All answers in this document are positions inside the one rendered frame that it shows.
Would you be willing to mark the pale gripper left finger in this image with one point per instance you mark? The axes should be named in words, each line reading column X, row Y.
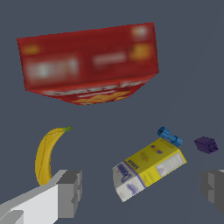
column 46, row 198

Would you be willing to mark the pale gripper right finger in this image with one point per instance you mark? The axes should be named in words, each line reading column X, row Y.
column 214, row 186

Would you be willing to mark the yellow banana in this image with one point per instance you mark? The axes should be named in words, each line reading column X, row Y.
column 43, row 157

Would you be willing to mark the small purple block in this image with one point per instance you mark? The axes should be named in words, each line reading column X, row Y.
column 206, row 144

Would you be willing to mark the blue bolt-shaped toy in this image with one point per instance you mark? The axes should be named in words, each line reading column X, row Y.
column 170, row 136

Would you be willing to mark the yellow and white sugar box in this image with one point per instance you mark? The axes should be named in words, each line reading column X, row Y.
column 148, row 169

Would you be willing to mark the red cracker box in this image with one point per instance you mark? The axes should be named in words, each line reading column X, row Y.
column 87, row 62

